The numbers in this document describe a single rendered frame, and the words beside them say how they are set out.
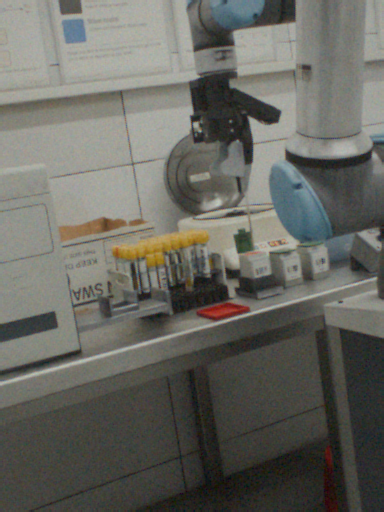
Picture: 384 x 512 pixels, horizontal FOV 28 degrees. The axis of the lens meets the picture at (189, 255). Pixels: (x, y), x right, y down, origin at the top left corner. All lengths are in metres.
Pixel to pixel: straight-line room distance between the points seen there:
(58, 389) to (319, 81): 0.58
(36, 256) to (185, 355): 0.30
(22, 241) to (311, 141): 0.45
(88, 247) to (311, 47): 0.71
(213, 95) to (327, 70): 0.42
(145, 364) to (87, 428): 0.76
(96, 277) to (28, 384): 0.42
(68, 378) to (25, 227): 0.24
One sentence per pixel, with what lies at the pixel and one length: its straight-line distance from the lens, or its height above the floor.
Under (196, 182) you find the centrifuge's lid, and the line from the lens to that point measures 1.94.
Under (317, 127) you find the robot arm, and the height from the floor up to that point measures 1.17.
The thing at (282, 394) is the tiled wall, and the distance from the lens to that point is 2.21.
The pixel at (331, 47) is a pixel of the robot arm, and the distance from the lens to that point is 0.97.
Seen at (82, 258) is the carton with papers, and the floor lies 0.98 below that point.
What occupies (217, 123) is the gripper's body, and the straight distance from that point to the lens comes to 1.34.
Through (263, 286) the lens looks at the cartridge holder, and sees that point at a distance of 1.40.
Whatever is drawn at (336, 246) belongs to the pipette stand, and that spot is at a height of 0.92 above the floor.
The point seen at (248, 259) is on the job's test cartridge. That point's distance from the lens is 1.39.
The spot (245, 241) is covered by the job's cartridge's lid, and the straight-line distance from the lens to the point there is 1.44.
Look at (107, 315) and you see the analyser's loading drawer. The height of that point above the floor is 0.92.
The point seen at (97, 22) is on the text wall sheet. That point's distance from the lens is 1.92.
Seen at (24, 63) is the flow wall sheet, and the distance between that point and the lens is 1.85.
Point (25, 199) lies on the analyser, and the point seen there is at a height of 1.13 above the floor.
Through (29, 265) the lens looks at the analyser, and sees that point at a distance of 1.17.
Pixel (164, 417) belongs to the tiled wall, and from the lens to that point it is 2.03.
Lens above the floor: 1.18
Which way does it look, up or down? 9 degrees down
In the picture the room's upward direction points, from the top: 9 degrees counter-clockwise
